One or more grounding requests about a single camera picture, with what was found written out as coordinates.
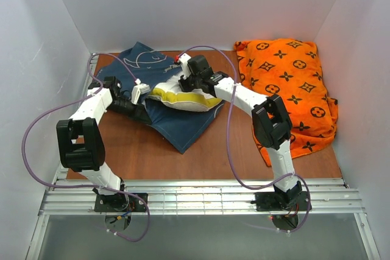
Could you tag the dark blue pillowcase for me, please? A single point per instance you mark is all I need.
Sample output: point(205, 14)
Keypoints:
point(180, 128)

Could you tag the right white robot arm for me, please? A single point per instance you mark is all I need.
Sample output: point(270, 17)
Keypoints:
point(271, 123)

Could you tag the white pillow yellow edge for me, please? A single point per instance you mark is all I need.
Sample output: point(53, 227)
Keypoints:
point(170, 95)

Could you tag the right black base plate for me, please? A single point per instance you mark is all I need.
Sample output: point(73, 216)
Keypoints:
point(268, 201)

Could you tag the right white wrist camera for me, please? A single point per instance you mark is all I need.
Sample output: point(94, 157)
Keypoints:
point(182, 60)

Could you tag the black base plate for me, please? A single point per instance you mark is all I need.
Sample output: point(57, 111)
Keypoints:
point(118, 203)
point(268, 201)

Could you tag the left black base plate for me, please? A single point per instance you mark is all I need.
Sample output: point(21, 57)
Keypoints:
point(118, 203)

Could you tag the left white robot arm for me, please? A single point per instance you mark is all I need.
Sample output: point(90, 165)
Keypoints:
point(80, 143)

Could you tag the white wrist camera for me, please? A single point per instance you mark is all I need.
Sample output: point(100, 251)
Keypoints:
point(139, 89)
point(182, 60)

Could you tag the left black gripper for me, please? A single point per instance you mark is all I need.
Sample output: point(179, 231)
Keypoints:
point(138, 109)

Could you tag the aluminium rail frame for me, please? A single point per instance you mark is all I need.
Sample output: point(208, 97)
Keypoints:
point(209, 197)

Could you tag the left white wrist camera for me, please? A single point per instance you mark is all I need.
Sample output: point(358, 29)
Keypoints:
point(139, 89)

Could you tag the orange patterned blanket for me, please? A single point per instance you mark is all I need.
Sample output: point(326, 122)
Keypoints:
point(292, 69)

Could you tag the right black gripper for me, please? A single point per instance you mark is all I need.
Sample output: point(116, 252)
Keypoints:
point(185, 82)

